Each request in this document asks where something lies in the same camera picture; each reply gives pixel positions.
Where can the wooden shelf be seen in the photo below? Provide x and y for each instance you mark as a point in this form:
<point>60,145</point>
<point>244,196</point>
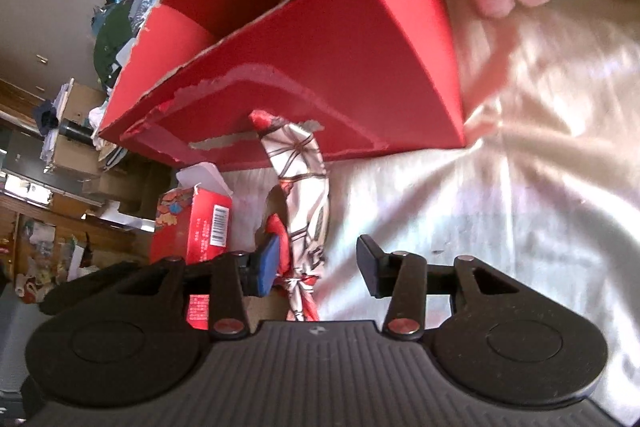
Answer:
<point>30,207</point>

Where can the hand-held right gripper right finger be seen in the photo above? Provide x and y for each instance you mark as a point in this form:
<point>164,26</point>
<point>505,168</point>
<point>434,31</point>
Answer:
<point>370,267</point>

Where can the red cardboard box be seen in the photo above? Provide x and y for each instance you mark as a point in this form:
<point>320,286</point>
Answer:
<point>350,57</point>

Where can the green fabric bag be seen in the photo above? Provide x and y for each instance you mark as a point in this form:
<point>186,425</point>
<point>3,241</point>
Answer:
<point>112,42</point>

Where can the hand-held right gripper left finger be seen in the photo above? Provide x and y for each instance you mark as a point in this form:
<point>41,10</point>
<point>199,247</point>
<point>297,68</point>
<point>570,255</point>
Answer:
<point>267,264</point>

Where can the red tissue box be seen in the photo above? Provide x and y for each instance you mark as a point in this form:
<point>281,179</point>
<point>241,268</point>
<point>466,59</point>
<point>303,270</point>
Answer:
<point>195,227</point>

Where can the pale green bedsheet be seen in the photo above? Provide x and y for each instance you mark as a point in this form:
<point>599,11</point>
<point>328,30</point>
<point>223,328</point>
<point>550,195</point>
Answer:
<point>525,157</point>

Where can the red white patterned scarf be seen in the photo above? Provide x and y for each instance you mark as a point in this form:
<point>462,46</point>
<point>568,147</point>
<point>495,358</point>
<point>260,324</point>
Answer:
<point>300,167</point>

